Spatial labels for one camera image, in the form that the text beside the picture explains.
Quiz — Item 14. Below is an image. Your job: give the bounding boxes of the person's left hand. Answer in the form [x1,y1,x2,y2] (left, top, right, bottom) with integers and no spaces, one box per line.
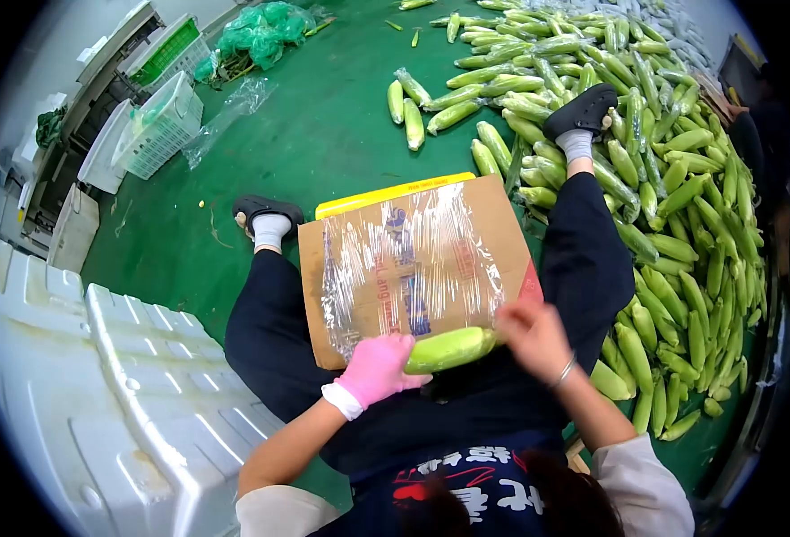
[333,333,434,411]

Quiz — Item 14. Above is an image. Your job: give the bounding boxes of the person's right hand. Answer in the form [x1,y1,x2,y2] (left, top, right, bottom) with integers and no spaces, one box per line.
[494,299,577,386]

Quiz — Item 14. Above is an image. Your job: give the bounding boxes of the person's left fingers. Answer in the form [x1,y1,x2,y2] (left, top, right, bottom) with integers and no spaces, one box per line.
[367,333,417,365]

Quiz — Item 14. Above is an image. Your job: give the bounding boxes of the person's right fingers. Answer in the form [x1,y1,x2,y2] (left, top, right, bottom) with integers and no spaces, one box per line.
[494,299,545,351]

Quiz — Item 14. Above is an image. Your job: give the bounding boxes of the green corn ear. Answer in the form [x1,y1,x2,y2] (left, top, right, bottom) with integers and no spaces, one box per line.
[403,97,427,153]
[387,79,406,126]
[394,67,433,109]
[426,98,483,136]
[404,326,504,376]

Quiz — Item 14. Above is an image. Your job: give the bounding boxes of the clear plastic wrap film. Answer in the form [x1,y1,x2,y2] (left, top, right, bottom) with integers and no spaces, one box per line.
[320,193,506,358]

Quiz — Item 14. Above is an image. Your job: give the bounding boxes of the brown cardboard sheet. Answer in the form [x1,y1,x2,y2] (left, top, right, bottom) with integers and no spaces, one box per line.
[298,175,545,372]

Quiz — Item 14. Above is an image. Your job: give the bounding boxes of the person's body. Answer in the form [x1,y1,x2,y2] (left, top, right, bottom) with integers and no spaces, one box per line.
[235,376,696,537]

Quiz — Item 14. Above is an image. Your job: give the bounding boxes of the person's legs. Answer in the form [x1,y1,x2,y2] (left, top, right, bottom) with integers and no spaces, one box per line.
[224,83,636,474]

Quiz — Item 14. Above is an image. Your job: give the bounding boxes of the yellow wrap film box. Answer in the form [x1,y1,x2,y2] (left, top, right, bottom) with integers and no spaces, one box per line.
[314,172,478,221]

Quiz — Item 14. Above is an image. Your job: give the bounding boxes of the pile of green corn cobs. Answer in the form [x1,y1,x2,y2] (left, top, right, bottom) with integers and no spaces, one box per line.
[428,0,769,443]

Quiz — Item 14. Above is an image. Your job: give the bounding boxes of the white foam box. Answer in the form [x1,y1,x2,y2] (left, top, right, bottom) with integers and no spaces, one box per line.
[0,224,167,537]
[77,98,134,196]
[84,282,288,537]
[46,183,101,274]

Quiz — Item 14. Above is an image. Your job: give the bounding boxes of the clear plastic bag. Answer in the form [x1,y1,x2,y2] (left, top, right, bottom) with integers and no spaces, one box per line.
[180,74,279,170]

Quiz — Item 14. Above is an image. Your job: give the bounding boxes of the white plastic basket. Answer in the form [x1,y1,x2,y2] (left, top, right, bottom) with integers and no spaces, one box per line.
[111,70,205,181]

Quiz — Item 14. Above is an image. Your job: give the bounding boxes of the heap of white wrapped corn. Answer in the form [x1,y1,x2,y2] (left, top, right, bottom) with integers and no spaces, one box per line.
[569,0,719,76]

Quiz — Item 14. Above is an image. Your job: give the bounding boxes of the heap of green plastic bags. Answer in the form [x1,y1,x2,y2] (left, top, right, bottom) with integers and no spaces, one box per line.
[192,0,320,85]

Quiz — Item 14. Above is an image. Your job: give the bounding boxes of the white basket with green tray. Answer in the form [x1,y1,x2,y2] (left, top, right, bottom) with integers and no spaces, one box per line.
[125,13,212,95]

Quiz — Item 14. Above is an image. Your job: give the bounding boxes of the grey packing machine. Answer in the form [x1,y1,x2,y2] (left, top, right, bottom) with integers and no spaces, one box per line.
[0,0,165,251]

